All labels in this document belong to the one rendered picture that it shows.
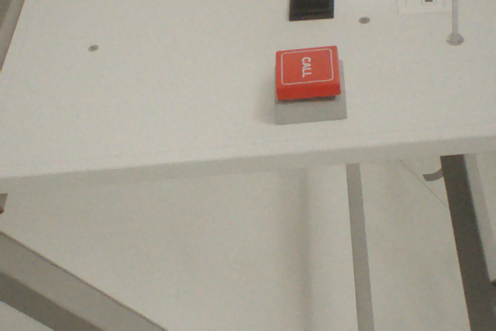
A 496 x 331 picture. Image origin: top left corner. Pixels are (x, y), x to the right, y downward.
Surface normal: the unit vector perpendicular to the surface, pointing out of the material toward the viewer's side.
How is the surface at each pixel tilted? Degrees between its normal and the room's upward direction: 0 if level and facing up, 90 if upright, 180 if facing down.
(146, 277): 0
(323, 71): 54
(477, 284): 90
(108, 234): 0
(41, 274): 0
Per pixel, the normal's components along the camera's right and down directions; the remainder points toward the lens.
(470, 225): -0.70, -0.53
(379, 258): 0.71, -0.51
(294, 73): -0.15, -0.73
